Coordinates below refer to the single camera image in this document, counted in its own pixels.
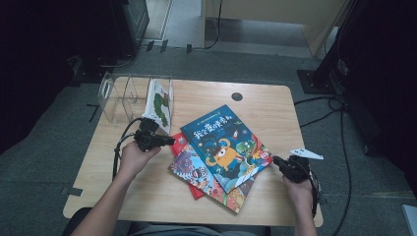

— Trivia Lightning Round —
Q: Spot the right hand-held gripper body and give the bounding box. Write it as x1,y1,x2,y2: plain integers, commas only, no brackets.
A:
278,147,325,184

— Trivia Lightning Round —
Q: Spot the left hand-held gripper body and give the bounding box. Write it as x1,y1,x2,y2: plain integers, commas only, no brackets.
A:
133,117,165,152

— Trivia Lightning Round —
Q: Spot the red picture book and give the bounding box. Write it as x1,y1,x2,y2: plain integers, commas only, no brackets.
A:
169,132,207,201

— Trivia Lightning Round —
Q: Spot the white caterpillar picture book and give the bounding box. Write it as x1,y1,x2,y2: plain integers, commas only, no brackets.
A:
142,79,174,136

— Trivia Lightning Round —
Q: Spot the dark blue monster picture book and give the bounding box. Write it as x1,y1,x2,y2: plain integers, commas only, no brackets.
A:
180,104,274,195

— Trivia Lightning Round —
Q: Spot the colourful animal faces picture book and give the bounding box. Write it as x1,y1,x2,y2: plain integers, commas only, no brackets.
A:
167,144,260,214

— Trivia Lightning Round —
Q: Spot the clear acrylic book organizer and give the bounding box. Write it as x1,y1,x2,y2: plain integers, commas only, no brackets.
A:
97,72,174,126

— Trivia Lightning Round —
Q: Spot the person's right hand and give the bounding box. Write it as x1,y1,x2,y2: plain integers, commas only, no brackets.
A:
281,173,315,206

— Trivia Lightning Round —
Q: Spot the person's left hand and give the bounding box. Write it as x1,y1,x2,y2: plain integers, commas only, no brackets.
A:
118,141,162,181

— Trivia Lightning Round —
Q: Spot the black metal stand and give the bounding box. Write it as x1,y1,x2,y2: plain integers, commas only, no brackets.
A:
296,0,362,96

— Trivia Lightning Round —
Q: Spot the person's grey clothing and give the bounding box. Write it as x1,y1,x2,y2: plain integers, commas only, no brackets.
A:
127,221,264,236

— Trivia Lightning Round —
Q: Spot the person's dark trouser leg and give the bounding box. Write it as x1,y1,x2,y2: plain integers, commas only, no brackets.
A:
61,206,94,236

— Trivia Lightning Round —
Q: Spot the black cabinet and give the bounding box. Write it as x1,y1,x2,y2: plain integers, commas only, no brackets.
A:
109,0,150,60

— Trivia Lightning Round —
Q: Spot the white box corner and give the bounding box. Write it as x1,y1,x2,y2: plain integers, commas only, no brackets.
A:
401,204,417,236

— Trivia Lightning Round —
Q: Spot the beige partition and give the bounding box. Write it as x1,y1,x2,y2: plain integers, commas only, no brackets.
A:
200,0,349,57

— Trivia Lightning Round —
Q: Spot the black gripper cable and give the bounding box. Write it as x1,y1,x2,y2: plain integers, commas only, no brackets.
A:
308,168,324,218
112,117,146,182

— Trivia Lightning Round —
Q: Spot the black floor cable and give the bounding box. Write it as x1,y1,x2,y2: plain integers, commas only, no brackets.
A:
97,53,136,69
299,107,343,129
330,97,353,236
293,94,343,106

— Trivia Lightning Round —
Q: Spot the black hanging cable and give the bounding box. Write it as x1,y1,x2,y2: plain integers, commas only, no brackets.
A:
191,0,224,51

